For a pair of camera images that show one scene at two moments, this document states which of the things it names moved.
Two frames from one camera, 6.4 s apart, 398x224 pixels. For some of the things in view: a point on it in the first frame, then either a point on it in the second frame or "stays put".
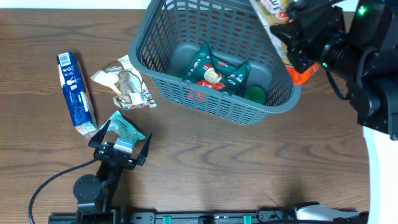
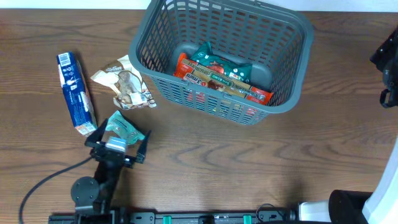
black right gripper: [293, 36] -> [384, 56]
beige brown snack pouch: [131, 92] stays put
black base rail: [278, 216] stays put
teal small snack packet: [119, 124] stays put
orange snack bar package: [276, 12] -> [214, 79]
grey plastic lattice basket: [168, 31] stays put
